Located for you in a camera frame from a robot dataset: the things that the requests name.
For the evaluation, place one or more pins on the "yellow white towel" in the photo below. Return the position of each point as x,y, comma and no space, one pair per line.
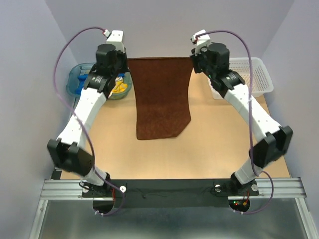
119,89

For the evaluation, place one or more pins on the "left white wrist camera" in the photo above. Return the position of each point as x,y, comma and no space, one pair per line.
116,38

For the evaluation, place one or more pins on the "brown towel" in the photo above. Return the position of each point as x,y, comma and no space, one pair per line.
161,92

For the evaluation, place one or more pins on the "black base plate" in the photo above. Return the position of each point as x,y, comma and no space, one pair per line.
179,193

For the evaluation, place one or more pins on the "blue towel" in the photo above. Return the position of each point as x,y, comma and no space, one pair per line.
81,78

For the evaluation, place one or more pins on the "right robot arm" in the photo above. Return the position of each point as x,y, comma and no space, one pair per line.
273,140

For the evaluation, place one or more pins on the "teal plastic bin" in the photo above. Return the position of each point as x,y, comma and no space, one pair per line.
85,68

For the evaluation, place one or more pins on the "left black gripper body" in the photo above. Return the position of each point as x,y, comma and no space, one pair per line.
120,65

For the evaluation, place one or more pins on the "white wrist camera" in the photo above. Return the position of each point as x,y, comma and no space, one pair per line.
116,38
202,41

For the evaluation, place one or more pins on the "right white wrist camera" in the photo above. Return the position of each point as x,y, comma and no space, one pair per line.
202,41

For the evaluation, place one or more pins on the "aluminium frame rail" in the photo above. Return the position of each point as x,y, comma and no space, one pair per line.
180,161

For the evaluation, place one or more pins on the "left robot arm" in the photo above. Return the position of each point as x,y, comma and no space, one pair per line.
68,150

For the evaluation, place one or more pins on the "white plastic basket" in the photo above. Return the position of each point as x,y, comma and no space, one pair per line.
262,82

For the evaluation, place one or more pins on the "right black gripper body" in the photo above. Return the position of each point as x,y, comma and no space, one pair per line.
201,64

